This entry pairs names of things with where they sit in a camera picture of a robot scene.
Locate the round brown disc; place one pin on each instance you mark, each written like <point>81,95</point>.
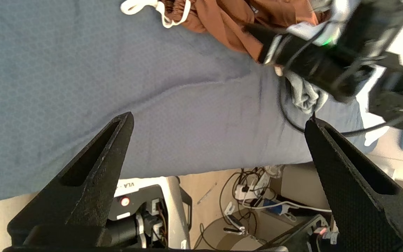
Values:
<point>222,238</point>

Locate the small silver stick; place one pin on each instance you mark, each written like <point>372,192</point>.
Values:
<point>206,193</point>

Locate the rust brown shorts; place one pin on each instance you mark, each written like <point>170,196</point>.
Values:
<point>229,17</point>

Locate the blue bed sheet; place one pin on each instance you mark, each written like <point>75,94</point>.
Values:
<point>82,87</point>

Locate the grey box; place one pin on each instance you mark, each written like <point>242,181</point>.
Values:
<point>304,185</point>

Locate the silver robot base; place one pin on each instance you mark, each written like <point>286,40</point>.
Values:
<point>175,210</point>

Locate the light blue denim jeans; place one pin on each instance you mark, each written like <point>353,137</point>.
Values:
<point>306,94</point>

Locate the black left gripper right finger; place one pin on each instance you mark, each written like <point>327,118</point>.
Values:
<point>362,210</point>

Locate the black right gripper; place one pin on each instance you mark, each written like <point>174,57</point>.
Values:
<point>313,64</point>

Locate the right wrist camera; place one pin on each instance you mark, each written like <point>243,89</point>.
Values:
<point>369,24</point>

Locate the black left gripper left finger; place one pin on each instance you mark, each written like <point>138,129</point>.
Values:
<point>82,203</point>

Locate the red emergency stop button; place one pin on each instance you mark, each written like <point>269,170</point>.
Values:
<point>125,201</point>

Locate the black robot torso linkage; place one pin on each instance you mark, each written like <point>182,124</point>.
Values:
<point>131,227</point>

